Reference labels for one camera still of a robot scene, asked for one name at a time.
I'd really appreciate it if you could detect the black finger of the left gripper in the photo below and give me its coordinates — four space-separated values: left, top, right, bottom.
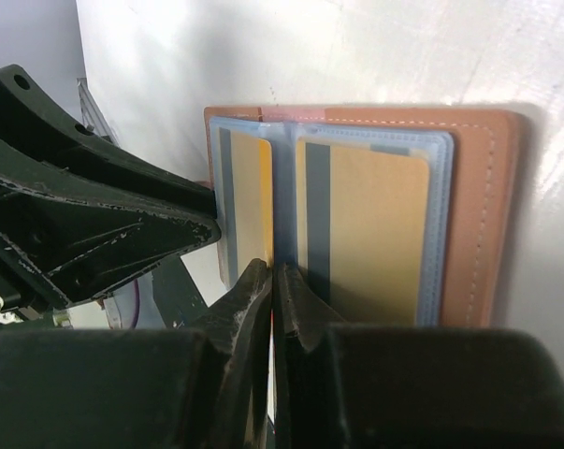
0 65 221 308

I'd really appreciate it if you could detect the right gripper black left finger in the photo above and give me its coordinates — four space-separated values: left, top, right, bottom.
0 259 272 448

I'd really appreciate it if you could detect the gold striped card in holder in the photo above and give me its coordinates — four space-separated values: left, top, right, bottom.
296 138 430 326

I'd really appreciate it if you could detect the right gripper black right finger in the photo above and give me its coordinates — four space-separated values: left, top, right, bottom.
272 265 564 448

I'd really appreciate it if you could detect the brown leather card holder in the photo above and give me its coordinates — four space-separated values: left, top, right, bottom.
204 105 528 327

